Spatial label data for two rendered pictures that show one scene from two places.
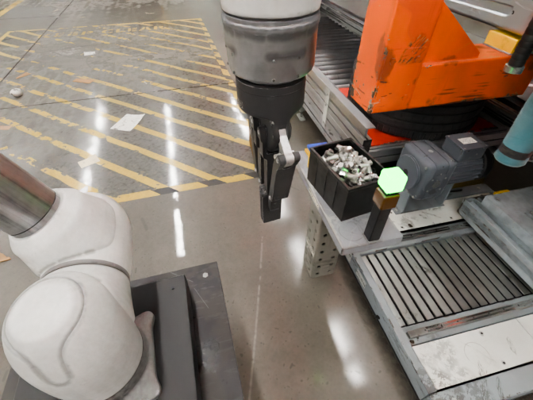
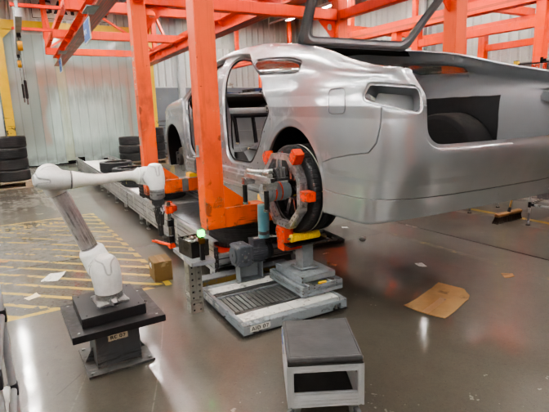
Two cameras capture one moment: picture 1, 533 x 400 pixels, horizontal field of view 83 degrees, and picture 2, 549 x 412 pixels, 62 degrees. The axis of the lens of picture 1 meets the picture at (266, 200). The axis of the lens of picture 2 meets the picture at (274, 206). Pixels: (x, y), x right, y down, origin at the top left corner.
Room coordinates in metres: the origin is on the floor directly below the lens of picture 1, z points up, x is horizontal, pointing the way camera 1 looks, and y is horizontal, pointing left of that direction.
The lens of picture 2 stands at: (-2.47, 0.03, 1.42)
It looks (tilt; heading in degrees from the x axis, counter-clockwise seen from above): 12 degrees down; 345
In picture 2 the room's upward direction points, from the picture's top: 2 degrees counter-clockwise
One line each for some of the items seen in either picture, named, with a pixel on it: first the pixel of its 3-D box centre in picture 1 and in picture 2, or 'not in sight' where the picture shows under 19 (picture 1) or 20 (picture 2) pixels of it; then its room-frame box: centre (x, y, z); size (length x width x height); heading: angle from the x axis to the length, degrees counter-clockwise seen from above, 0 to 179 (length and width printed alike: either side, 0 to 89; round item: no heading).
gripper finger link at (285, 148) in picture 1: (281, 139); not in sight; (0.29, -0.02, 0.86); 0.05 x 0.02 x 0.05; 19
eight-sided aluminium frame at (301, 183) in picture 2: not in sight; (283, 190); (0.69, -0.91, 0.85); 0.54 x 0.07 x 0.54; 13
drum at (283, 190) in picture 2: not in sight; (274, 191); (0.67, -0.84, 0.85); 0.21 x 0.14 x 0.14; 103
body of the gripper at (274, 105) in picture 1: (270, 109); (158, 205); (0.32, 0.00, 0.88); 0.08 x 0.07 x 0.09; 19
